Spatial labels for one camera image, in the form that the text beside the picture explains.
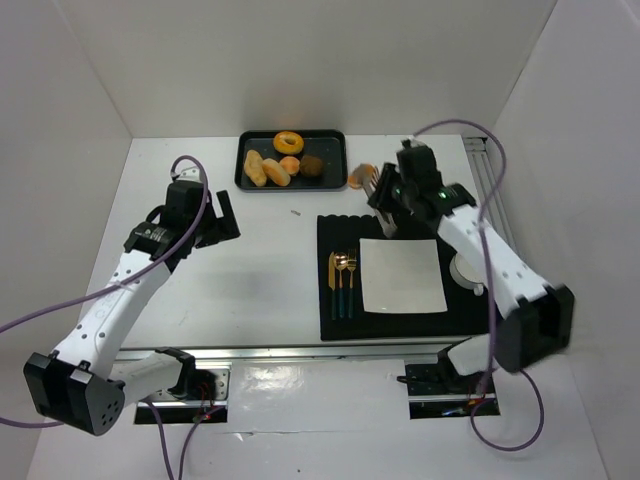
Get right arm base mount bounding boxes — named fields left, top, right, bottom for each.
left=396, top=363, right=500, bottom=420

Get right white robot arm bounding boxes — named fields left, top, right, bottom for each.
left=368, top=139, right=575, bottom=380

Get black placemat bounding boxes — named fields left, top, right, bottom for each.
left=316, top=215, right=488, bottom=341

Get white cup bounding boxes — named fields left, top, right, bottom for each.
left=449, top=253, right=485, bottom=296

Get glazed round bun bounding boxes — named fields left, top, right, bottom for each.
left=347, top=163, right=377, bottom=190

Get black baking tray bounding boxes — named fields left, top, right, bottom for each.
left=234, top=129, right=348, bottom=192

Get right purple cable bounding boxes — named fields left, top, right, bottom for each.
left=412, top=118, right=546, bottom=454

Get side aluminium rails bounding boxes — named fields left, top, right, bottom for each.
left=462, top=137, right=518, bottom=253

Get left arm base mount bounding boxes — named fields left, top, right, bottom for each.
left=149, top=362, right=231, bottom=425

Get gold knife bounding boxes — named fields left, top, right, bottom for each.
left=328, top=252, right=337, bottom=321

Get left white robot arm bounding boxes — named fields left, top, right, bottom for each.
left=23, top=180, right=240, bottom=436

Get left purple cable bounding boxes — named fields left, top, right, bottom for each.
left=0, top=154, right=224, bottom=480

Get long bread roll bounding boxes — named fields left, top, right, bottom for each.
left=243, top=150, right=267, bottom=187

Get dark chocolate bun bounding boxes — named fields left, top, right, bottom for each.
left=299, top=154, right=324, bottom=178

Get aluminium rail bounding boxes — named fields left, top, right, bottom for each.
left=117, top=344, right=451, bottom=362

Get small orange bun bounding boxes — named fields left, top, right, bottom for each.
left=279, top=156, right=300, bottom=177

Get rose gold spoon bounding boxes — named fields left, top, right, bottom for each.
left=335, top=252, right=348, bottom=319

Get oval bread loaf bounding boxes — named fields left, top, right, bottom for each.
left=262, top=158, right=291, bottom=187

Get ring donut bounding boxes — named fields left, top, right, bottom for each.
left=273, top=131, right=304, bottom=156

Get purple cable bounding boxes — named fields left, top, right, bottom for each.
left=412, top=118, right=546, bottom=454
left=0, top=154, right=224, bottom=480

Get gold fork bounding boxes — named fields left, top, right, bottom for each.
left=347, top=249, right=357, bottom=319

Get white square plate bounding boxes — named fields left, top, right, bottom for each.
left=359, top=238, right=447, bottom=315

